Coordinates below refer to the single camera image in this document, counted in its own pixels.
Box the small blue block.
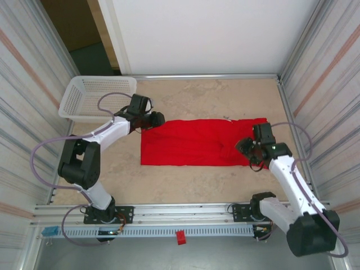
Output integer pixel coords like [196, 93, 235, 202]
[41, 226, 60, 237]

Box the red t-shirt with bear print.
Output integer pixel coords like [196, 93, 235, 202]
[140, 118, 271, 167]

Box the small red block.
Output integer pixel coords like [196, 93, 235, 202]
[175, 229, 187, 246]

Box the small black controller board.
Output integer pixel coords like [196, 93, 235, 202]
[252, 224, 273, 242]
[97, 228, 123, 243]

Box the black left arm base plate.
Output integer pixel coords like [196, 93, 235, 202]
[83, 205, 134, 225]

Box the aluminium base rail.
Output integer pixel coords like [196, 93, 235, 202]
[33, 201, 332, 226]

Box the translucent corrugated side panel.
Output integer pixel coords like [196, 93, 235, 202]
[277, 0, 360, 270]
[0, 0, 82, 270]

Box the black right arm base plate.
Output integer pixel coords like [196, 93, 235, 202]
[232, 204, 255, 223]

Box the white slotted cable duct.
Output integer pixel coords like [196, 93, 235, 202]
[60, 226, 255, 237]

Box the white perforated plastic basket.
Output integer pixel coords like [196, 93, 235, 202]
[58, 75, 138, 122]

